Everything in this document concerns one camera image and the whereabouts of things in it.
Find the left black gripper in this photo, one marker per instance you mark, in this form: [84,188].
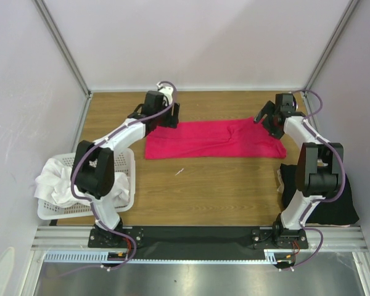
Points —
[171,120]

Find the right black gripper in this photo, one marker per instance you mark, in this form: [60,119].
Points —
[268,120]

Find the pink t shirt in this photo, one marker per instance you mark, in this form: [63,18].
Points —
[219,138]

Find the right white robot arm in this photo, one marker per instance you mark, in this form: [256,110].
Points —
[320,175]

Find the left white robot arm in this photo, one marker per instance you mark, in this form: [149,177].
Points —
[93,174]

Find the white laundry basket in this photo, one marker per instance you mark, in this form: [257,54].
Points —
[124,162]

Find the black folded t shirt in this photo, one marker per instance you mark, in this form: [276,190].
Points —
[338,213]

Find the white crumpled t shirt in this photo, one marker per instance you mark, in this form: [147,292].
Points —
[53,186]

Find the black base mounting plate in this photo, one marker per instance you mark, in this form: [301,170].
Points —
[213,243]

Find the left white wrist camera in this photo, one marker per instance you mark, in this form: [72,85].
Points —
[169,91]

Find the aluminium frame rail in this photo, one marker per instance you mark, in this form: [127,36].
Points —
[69,244]

